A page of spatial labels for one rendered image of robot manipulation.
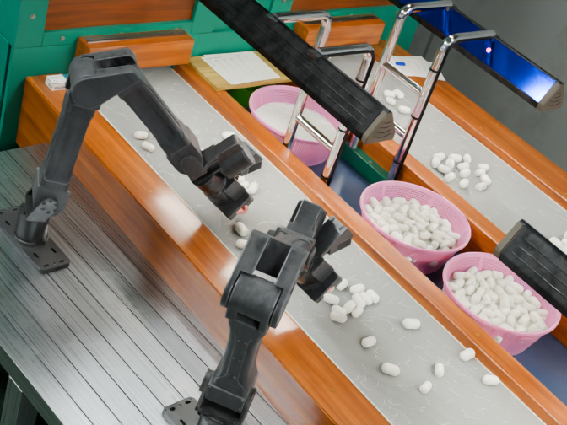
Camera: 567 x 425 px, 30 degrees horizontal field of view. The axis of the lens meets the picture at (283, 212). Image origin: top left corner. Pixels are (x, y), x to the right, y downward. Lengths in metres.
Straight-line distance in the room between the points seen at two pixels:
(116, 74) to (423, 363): 0.80
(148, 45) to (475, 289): 0.97
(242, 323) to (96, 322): 0.50
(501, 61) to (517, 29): 1.37
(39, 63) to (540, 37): 1.95
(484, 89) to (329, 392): 2.31
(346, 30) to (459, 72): 1.14
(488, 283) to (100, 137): 0.91
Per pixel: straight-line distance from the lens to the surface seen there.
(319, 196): 2.39
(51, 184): 2.07
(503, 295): 2.36
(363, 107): 2.08
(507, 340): 2.25
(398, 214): 2.47
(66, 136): 2.02
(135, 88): 1.96
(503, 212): 2.66
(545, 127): 3.91
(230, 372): 1.71
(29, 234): 2.14
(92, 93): 1.95
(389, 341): 2.10
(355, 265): 2.26
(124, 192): 2.23
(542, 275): 1.85
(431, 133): 2.88
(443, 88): 3.09
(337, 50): 2.21
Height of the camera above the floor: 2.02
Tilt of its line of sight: 33 degrees down
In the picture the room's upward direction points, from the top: 19 degrees clockwise
